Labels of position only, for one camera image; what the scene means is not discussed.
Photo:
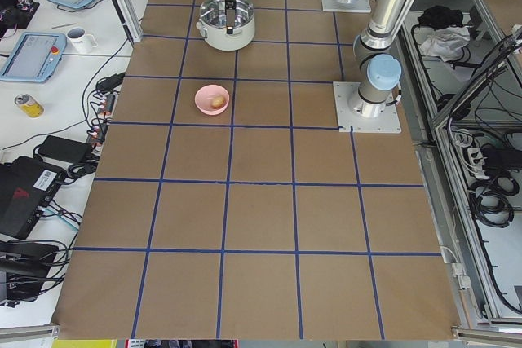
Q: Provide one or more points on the yellow drink can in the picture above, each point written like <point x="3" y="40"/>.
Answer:
<point x="29" y="105"/>

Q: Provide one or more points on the black cloth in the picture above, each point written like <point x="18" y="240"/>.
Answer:
<point x="440" y="17"/>

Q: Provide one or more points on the white mug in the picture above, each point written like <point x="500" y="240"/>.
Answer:
<point x="82" y="41"/>

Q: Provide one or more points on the near teach pendant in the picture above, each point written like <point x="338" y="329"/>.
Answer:
<point x="34" y="58"/>

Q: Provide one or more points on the glass pot lid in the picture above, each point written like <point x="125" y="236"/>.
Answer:
<point x="215" y="14"/>

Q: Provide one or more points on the brown egg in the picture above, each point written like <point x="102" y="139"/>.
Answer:
<point x="218" y="102"/>

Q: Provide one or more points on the white cooking pot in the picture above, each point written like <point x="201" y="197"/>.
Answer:
<point x="218" y="38"/>

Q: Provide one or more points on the black power adapter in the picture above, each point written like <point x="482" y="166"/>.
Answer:
<point x="61" y="149"/>

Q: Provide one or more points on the power strip with plugs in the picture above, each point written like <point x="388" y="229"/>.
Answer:
<point x="103" y="106"/>

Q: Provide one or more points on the pink bowl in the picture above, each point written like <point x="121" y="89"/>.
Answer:
<point x="205" y="94"/>

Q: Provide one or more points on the white crumpled cloth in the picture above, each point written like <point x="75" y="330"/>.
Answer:
<point x="447" y="44"/>

